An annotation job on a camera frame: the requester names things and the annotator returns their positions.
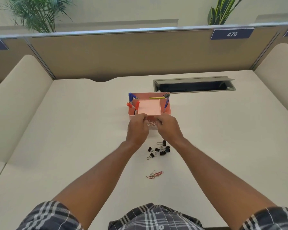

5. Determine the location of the person's left hand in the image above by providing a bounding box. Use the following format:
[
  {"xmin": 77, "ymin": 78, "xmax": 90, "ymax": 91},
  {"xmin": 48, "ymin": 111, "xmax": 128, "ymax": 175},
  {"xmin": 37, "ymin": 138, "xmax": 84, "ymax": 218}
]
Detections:
[{"xmin": 126, "ymin": 113, "xmax": 150, "ymax": 145}]

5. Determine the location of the person's right hand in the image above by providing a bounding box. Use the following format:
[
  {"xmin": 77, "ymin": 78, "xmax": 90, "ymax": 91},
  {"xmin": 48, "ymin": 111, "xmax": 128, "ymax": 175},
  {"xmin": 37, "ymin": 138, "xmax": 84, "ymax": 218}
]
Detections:
[{"xmin": 155, "ymin": 113, "xmax": 185, "ymax": 145}]

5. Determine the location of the person's right forearm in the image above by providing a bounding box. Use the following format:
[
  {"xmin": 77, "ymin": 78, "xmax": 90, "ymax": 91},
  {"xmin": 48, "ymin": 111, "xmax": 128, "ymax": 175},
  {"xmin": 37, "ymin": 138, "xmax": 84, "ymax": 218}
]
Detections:
[{"xmin": 169, "ymin": 137, "xmax": 278, "ymax": 230}]

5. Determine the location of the person's left forearm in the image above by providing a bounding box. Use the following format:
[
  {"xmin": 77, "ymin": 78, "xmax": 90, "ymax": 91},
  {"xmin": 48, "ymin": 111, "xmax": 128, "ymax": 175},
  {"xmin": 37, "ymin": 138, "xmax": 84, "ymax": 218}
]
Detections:
[{"xmin": 52, "ymin": 140, "xmax": 146, "ymax": 230}]

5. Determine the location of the pink desk organizer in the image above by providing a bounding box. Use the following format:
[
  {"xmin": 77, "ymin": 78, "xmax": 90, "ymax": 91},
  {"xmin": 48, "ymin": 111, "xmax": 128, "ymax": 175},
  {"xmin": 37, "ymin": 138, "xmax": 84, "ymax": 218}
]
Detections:
[{"xmin": 127, "ymin": 92, "xmax": 171, "ymax": 122}]

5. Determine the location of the pile of black binder clips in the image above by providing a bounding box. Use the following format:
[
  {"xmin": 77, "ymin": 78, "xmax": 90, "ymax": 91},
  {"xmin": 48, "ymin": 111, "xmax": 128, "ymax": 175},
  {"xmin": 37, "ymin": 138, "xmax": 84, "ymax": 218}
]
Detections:
[{"xmin": 146, "ymin": 140, "xmax": 171, "ymax": 160}]

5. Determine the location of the beige desk partition panel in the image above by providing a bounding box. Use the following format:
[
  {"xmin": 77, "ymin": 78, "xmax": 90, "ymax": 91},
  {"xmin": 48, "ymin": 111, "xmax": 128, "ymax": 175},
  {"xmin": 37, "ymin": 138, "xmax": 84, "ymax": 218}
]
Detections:
[
  {"xmin": 252, "ymin": 24, "xmax": 288, "ymax": 71},
  {"xmin": 0, "ymin": 37, "xmax": 56, "ymax": 84},
  {"xmin": 26, "ymin": 26, "xmax": 280, "ymax": 83}
]

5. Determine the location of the dark plaid shirt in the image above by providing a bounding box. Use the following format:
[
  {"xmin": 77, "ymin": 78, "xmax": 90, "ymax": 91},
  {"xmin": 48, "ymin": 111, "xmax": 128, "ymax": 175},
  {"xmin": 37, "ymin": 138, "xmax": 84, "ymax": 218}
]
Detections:
[{"xmin": 16, "ymin": 201, "xmax": 288, "ymax": 230}]

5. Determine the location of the green snake plant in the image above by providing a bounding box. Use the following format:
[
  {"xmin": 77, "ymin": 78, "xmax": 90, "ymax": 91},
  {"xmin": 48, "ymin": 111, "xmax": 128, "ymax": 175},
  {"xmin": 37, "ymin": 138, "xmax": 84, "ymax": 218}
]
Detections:
[{"xmin": 207, "ymin": 0, "xmax": 245, "ymax": 26}]

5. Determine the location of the cream side divider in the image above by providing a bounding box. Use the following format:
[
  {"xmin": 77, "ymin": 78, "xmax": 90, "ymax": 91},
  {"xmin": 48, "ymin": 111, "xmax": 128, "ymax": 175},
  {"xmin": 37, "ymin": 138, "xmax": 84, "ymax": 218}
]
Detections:
[
  {"xmin": 0, "ymin": 54, "xmax": 54, "ymax": 164},
  {"xmin": 254, "ymin": 43, "xmax": 288, "ymax": 123}
]

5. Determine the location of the green palm plant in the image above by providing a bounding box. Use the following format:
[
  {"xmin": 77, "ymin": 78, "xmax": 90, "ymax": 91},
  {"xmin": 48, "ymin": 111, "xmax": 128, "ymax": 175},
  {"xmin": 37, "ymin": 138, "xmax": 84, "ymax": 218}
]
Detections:
[{"xmin": 0, "ymin": 0, "xmax": 73, "ymax": 33}]

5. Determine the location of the grey desk cable hatch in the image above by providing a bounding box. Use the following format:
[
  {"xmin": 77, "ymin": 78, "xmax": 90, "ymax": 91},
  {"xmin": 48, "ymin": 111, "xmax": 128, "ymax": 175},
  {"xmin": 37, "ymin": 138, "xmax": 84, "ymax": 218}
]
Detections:
[{"xmin": 153, "ymin": 76, "xmax": 236, "ymax": 94}]

